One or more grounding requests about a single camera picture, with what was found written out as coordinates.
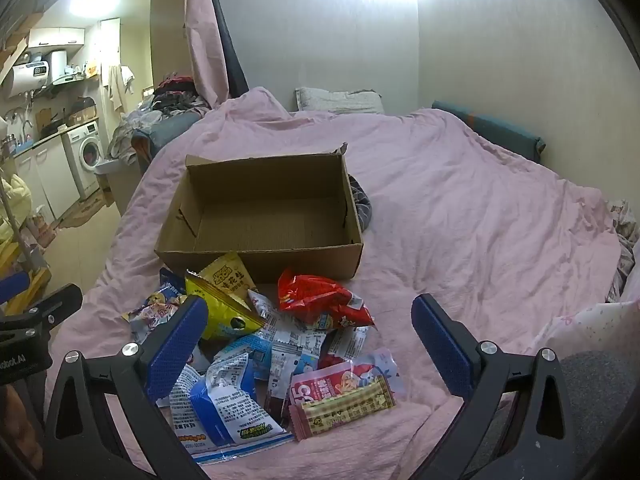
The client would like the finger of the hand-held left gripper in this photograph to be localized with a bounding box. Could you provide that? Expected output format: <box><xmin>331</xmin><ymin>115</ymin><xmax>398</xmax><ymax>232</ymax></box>
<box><xmin>0</xmin><ymin>284</ymin><xmax>83</xmax><ymax>332</ymax></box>
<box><xmin>0</xmin><ymin>272</ymin><xmax>31</xmax><ymax>306</ymax></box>

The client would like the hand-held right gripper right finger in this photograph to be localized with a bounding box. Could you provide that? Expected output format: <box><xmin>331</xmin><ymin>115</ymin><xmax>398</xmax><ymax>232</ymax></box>
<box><xmin>411</xmin><ymin>294</ymin><xmax>576</xmax><ymax>480</ymax></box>

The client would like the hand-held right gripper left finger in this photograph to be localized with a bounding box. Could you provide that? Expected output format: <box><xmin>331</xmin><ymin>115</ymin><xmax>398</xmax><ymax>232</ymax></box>
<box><xmin>42</xmin><ymin>296</ymin><xmax>216</xmax><ymax>480</ymax></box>

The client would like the purple cartoon snack packet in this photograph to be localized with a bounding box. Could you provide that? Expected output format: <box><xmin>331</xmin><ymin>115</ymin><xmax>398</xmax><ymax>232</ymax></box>
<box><xmin>122</xmin><ymin>267</ymin><xmax>197</xmax><ymax>347</ymax></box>

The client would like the lime yellow snack packet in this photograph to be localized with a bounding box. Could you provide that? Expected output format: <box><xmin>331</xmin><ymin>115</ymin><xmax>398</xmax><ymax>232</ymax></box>
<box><xmin>185</xmin><ymin>270</ymin><xmax>268</xmax><ymax>342</ymax></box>

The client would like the lilac cartoon snack packet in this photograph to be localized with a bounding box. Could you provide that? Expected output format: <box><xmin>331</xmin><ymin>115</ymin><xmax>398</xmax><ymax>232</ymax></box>
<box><xmin>345</xmin><ymin>347</ymin><xmax>404</xmax><ymax>401</ymax></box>

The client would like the light blue snack packet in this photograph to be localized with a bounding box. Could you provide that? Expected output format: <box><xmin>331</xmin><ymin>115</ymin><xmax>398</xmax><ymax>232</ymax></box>
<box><xmin>215</xmin><ymin>332</ymin><xmax>321</xmax><ymax>382</ymax></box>

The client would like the white printed snack packet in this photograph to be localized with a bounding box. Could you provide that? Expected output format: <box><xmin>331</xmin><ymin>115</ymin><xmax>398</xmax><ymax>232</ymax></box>
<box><xmin>324</xmin><ymin>325</ymin><xmax>372</xmax><ymax>362</ymax></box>
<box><xmin>260</xmin><ymin>310</ymin><xmax>332</xmax><ymax>357</ymax></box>

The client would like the pink checkered wafer packet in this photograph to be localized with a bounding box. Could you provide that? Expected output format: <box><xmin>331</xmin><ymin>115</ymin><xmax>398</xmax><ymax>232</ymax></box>
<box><xmin>289</xmin><ymin>374</ymin><xmax>397</xmax><ymax>442</ymax></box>

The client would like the brown cardboard box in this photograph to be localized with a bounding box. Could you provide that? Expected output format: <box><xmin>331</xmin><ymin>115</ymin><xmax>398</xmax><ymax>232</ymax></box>
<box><xmin>154</xmin><ymin>142</ymin><xmax>364</xmax><ymax>286</ymax></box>

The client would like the wooden drying rack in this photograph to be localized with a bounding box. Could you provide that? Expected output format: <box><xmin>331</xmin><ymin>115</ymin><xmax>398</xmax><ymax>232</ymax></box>
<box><xmin>0</xmin><ymin>255</ymin><xmax>53</xmax><ymax>316</ymax></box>

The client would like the yellow cloth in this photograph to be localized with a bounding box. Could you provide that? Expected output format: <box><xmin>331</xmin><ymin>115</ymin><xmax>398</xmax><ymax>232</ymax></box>
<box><xmin>0</xmin><ymin>172</ymin><xmax>33</xmax><ymax>241</ymax></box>

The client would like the floor rug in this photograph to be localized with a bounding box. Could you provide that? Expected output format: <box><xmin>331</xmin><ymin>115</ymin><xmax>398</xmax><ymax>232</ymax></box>
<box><xmin>57</xmin><ymin>192</ymin><xmax>108</xmax><ymax>231</ymax></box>

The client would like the white kitchen cabinet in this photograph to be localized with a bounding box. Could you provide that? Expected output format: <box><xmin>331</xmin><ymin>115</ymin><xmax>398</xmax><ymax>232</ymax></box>
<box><xmin>15</xmin><ymin>135</ymin><xmax>81</xmax><ymax>221</ymax></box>

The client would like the pink blanket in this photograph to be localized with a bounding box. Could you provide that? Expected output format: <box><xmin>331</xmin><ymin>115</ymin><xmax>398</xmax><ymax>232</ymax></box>
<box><xmin>45</xmin><ymin>86</ymin><xmax>623</xmax><ymax>480</ymax></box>

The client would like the floral pillow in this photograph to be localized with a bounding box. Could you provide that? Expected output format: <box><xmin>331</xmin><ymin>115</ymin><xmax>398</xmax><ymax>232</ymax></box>
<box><xmin>527</xmin><ymin>300</ymin><xmax>640</xmax><ymax>361</ymax></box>

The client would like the white washing machine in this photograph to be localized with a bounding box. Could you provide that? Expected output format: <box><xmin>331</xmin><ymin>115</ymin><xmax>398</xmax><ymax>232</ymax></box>
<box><xmin>61</xmin><ymin>121</ymin><xmax>104</xmax><ymax>201</ymax></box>

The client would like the grey fuzzy cloth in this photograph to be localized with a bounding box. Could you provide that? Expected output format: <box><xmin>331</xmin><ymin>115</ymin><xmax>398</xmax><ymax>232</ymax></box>
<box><xmin>559</xmin><ymin>352</ymin><xmax>640</xmax><ymax>480</ymax></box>

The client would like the grey striped garment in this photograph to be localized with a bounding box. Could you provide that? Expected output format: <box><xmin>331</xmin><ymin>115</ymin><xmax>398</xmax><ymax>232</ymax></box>
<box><xmin>347</xmin><ymin>174</ymin><xmax>375</xmax><ymax>233</ymax></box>

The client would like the small brown carton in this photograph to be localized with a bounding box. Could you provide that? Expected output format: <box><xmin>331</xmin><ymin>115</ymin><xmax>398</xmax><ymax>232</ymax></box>
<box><xmin>67</xmin><ymin>97</ymin><xmax>98</xmax><ymax>126</ymax></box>

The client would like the white water heater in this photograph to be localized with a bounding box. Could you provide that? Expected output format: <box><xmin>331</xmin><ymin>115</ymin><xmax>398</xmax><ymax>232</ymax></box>
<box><xmin>5</xmin><ymin>60</ymin><xmax>51</xmax><ymax>100</ymax></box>

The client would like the floral cloth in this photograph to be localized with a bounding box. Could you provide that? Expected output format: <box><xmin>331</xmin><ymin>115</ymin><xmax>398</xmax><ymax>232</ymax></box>
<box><xmin>605</xmin><ymin>200</ymin><xmax>640</xmax><ymax>302</ymax></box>

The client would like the hanging towel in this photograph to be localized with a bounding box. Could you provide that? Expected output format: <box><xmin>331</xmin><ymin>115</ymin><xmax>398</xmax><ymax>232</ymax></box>
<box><xmin>102</xmin><ymin>65</ymin><xmax>136</xmax><ymax>112</ymax></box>

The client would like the pile of clothes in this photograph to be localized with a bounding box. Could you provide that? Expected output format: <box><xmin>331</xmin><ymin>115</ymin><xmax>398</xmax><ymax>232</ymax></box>
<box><xmin>107</xmin><ymin>75</ymin><xmax>211</xmax><ymax>161</ymax></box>

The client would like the grey pillow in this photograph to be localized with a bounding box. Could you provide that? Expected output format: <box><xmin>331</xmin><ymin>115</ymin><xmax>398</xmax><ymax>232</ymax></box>
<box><xmin>294</xmin><ymin>86</ymin><xmax>386</xmax><ymax>115</ymax></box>

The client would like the dark curtain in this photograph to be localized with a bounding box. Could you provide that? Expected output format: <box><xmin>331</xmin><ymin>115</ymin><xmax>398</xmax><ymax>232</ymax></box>
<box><xmin>202</xmin><ymin>0</ymin><xmax>249</xmax><ymax>100</ymax></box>

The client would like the pink hanging sheet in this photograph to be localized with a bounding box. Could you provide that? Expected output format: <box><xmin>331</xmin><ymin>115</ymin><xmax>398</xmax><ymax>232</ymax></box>
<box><xmin>184</xmin><ymin>0</ymin><xmax>232</xmax><ymax>108</ymax></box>

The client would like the white wall cabinet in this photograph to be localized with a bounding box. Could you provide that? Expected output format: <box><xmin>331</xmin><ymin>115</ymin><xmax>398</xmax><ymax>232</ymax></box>
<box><xmin>27</xmin><ymin>27</ymin><xmax>86</xmax><ymax>52</ymax></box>

